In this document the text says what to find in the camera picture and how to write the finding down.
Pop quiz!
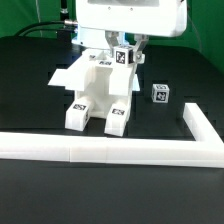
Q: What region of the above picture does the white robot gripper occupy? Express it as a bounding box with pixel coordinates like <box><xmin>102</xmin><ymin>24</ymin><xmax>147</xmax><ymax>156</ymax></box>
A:
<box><xmin>76</xmin><ymin>0</ymin><xmax>187</xmax><ymax>63</ymax></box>

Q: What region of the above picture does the white tagged cube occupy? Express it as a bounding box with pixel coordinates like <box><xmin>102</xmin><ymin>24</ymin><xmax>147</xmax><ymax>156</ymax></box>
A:
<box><xmin>151</xmin><ymin>84</ymin><xmax>170</xmax><ymax>103</ymax></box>
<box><xmin>114</xmin><ymin>45</ymin><xmax>133</xmax><ymax>66</ymax></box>

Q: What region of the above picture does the white chair seat block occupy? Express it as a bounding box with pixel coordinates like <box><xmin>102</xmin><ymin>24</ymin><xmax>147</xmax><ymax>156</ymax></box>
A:
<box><xmin>75</xmin><ymin>66</ymin><xmax>136</xmax><ymax>118</ymax></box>

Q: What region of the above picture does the white chair back frame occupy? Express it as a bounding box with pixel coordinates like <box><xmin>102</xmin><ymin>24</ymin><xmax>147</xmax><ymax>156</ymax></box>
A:
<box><xmin>65</xmin><ymin>47</ymin><xmax>140</xmax><ymax>96</ymax></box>

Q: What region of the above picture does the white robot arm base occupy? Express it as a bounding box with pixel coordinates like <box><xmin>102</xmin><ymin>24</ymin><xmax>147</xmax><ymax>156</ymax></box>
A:
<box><xmin>72</xmin><ymin>26</ymin><xmax>129</xmax><ymax>50</ymax></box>

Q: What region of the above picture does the white marker sheet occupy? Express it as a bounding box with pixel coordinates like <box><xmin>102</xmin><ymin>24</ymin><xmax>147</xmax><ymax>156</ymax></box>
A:
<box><xmin>48</xmin><ymin>69</ymin><xmax>140</xmax><ymax>91</ymax></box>

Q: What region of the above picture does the black cable bundle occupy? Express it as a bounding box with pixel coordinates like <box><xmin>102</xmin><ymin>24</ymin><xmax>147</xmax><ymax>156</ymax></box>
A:
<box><xmin>13</xmin><ymin>19</ymin><xmax>79</xmax><ymax>38</ymax></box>

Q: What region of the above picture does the black antenna post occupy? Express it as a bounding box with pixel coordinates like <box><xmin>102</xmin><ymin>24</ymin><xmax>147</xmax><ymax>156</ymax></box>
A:
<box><xmin>57</xmin><ymin>0</ymin><xmax>71</xmax><ymax>42</ymax></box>

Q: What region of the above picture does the white U-shaped fixture frame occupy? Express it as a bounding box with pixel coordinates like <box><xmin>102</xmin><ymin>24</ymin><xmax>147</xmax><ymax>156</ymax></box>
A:
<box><xmin>0</xmin><ymin>103</ymin><xmax>224</xmax><ymax>168</ymax></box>

